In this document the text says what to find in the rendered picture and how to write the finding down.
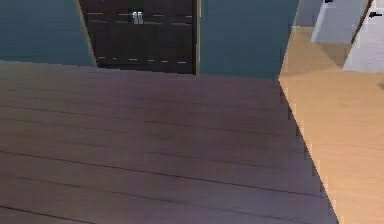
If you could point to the dark brown wooden cabinet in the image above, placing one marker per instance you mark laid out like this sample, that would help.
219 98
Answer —
143 40

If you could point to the white room door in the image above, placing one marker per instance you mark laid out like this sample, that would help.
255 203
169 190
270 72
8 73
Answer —
336 23
365 46

